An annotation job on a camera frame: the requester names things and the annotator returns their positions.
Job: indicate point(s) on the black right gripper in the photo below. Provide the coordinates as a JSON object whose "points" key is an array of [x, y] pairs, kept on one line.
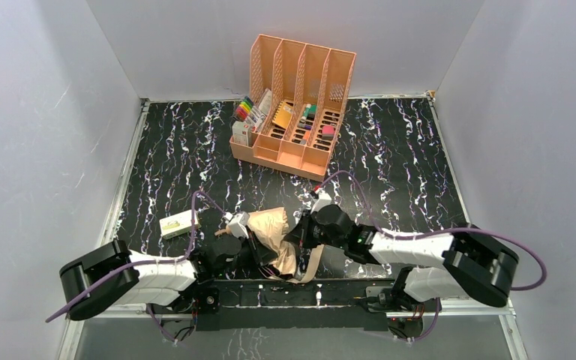
{"points": [[303, 234]]}

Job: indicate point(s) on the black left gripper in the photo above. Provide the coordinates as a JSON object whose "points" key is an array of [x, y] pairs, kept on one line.
{"points": [[257, 247]]}

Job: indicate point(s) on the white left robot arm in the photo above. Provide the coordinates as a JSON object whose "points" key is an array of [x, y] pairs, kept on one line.
{"points": [[114, 275]]}

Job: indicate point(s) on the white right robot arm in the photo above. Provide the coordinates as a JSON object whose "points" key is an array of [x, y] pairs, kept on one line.
{"points": [[442, 264]]}

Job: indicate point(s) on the white and yellow box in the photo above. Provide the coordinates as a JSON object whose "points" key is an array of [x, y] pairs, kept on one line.
{"points": [[178, 224]]}

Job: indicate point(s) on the pink eraser block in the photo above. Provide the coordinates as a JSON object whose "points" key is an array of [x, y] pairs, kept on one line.
{"points": [[327, 132]]}

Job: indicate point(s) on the yellow notebook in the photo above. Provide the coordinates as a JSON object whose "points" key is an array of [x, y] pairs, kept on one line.
{"points": [[283, 115]]}

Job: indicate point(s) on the white red small box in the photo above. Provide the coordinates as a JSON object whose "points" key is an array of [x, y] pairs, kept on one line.
{"points": [[242, 133]]}

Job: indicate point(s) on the colourful marker set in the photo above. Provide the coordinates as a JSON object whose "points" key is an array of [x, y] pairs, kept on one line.
{"points": [[244, 109]]}

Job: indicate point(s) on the orange plastic desk organizer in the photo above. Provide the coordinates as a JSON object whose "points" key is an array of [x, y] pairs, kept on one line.
{"points": [[316, 80]]}

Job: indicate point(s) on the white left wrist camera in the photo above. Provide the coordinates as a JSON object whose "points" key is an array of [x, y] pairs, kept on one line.
{"points": [[237, 224]]}

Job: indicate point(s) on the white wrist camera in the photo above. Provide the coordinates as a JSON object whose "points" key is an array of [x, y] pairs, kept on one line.
{"points": [[321, 199], [237, 224]]}

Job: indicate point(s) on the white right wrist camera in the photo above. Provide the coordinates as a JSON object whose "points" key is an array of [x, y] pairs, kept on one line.
{"points": [[321, 199]]}

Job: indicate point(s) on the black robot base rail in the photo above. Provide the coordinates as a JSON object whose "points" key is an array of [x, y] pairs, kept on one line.
{"points": [[250, 304]]}

